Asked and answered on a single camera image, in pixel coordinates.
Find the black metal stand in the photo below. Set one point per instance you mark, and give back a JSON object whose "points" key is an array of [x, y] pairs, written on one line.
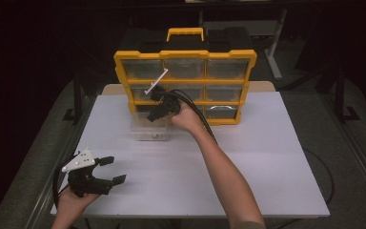
{"points": [[77, 95], [341, 98]]}

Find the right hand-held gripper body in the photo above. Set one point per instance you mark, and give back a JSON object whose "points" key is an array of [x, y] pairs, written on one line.
{"points": [[171, 103]]}

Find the person's right hand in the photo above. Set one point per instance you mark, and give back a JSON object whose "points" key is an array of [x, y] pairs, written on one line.
{"points": [[187, 120]]}

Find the yellow black parts organizer cabinet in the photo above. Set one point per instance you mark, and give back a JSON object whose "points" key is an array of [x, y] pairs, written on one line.
{"points": [[184, 54]]}

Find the clear plastic drawer bin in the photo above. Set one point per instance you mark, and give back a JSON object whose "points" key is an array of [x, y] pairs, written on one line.
{"points": [[139, 133]]}

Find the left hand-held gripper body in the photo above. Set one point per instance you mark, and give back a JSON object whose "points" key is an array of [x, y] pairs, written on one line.
{"points": [[85, 181]]}

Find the white metal stand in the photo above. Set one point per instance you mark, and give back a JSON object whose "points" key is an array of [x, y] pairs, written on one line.
{"points": [[274, 54]]}

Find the person's left hand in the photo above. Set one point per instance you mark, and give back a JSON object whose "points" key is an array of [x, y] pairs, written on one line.
{"points": [[73, 205]]}

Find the set of clear cabinet drawers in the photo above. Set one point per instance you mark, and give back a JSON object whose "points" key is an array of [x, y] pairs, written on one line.
{"points": [[225, 68]]}

